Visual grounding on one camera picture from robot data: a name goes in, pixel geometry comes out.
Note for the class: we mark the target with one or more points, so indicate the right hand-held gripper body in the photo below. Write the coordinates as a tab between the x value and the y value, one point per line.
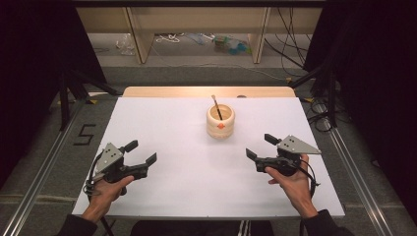
288	160

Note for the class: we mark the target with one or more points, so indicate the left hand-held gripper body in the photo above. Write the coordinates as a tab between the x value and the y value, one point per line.
109	159

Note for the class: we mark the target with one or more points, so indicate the cream ringed pen holder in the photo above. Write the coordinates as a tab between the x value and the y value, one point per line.
220	131

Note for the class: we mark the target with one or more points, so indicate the dark pencil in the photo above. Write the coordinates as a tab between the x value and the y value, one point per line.
216	106

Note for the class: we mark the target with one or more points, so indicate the person's right hand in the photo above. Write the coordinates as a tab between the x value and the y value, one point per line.
296	188

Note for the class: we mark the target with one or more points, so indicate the person's left hand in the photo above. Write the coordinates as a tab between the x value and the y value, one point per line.
105	193

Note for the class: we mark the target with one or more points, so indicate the black metal stand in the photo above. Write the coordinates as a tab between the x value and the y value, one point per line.
332	98
64	105

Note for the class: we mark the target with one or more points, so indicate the clear plastic bag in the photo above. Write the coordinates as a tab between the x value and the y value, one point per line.
126	44

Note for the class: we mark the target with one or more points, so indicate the green plastic item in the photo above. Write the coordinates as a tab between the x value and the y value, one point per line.
229	44

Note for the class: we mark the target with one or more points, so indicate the black curtain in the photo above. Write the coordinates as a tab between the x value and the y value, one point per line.
26	65
377	65

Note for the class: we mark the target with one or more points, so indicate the beige wooden desk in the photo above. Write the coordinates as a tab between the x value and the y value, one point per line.
196	19

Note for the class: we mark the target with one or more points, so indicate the aluminium floor rail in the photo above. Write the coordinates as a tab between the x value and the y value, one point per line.
360	187
36	183

